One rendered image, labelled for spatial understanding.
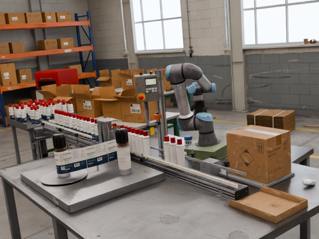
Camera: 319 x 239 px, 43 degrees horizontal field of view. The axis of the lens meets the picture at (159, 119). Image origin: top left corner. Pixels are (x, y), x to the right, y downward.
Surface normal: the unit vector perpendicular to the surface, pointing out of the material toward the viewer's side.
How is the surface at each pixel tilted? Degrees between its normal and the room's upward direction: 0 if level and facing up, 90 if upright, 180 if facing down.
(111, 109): 90
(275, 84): 90
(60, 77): 90
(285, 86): 90
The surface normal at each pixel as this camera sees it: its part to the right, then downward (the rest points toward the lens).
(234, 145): -0.77, 0.19
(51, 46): 0.75, 0.10
